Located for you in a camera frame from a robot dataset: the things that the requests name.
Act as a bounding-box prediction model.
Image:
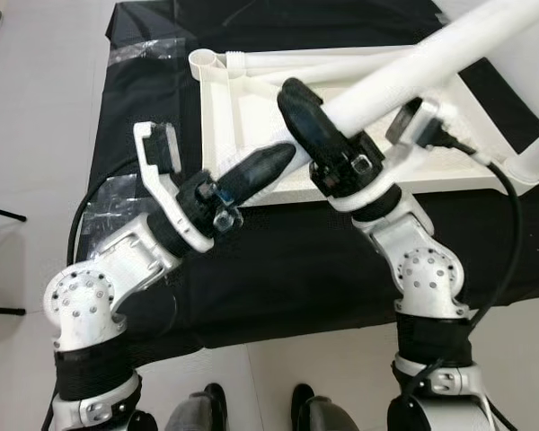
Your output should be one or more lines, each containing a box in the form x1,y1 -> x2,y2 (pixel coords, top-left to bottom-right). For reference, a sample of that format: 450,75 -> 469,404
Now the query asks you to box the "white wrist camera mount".
328,97 -> 459,214
132,119 -> 216,254

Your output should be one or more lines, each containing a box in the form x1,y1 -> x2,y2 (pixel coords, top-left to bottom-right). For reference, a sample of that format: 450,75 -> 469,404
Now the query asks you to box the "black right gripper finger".
278,78 -> 347,167

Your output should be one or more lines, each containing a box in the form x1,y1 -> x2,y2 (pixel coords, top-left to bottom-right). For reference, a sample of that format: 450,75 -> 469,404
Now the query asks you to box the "clear crossed tape patch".
83,172 -> 140,239

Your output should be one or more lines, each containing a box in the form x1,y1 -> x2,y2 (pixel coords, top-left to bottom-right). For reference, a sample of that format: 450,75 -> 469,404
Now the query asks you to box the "clear tape strip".
106,38 -> 179,66

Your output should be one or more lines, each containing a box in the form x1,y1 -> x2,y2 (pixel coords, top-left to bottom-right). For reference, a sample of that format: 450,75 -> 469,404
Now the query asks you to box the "grey robot left leg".
162,384 -> 227,431

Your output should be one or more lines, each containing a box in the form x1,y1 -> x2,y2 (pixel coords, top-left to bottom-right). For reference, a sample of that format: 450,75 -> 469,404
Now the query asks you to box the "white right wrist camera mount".
328,97 -> 459,214

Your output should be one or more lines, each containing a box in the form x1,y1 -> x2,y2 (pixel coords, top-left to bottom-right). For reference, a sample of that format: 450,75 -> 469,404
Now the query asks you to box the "grey robot right leg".
290,384 -> 360,431

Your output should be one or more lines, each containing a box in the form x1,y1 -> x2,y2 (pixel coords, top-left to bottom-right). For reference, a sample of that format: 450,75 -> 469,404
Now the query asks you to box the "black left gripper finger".
217,142 -> 297,203

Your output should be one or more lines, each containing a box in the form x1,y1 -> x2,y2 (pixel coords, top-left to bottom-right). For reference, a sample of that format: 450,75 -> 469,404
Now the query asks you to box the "grey robot leg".
290,384 -> 360,431
162,384 -> 227,431

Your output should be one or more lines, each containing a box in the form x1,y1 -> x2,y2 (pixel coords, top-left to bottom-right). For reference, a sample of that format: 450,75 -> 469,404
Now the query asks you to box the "white plastic table top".
188,45 -> 539,209

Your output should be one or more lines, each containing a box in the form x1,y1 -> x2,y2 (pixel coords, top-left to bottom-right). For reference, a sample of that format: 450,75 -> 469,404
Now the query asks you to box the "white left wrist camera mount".
132,119 -> 216,254

